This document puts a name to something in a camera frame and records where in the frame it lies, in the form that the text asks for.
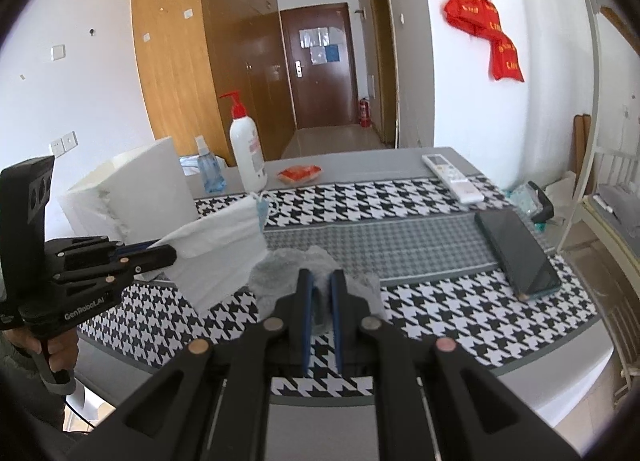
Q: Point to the red snack packet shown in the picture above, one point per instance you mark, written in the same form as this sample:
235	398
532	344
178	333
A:
300	174

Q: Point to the white remote control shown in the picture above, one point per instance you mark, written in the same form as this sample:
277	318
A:
452	176

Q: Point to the wooden wardrobe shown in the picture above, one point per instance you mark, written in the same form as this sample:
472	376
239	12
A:
175	66

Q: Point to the white foam box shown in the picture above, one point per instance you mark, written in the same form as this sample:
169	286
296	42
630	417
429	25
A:
150	181

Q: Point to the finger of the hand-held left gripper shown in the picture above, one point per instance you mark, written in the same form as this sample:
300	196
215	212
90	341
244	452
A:
130	248
150	261

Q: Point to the person's left hand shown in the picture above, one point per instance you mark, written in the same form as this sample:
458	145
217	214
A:
62	348

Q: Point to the wooden boards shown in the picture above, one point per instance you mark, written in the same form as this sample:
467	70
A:
582	141

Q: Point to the grey plastic bag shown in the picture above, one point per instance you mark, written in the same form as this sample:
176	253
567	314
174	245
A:
280	271

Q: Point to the blue face mask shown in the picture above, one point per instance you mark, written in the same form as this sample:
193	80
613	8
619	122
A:
215	251

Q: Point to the red printed bag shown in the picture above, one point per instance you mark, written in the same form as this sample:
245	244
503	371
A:
507	61
472	11

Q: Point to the blue spray bottle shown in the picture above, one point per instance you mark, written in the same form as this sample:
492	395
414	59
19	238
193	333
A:
212	173

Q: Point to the wooden side door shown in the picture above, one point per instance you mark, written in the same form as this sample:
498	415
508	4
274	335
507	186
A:
382	66

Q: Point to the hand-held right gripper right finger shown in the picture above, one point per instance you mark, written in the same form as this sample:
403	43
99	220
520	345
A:
337	316

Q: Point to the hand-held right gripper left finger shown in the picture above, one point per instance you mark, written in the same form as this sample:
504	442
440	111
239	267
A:
306	311

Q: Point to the red fire extinguisher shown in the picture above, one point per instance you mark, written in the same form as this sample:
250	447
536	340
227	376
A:
365	113

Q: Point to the dark brown entry door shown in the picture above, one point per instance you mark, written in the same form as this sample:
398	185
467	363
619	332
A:
320	91

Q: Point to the white pump bottle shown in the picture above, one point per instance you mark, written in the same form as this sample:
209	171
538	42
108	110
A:
247	151

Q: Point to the houndstooth tablecloth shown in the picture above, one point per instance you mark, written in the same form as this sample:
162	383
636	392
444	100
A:
425	241

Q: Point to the white metal bed frame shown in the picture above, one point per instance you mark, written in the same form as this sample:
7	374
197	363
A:
595	106

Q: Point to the grey door notice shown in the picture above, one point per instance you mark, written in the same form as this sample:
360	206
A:
317	37

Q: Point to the light blue cloth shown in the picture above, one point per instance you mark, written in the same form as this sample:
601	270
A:
190	163

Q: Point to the white wall socket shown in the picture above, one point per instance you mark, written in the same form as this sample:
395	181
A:
57	147

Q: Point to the black smartphone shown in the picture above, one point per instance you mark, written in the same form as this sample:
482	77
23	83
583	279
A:
517	251

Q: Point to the blue door notice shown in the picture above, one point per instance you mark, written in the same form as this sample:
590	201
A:
332	53

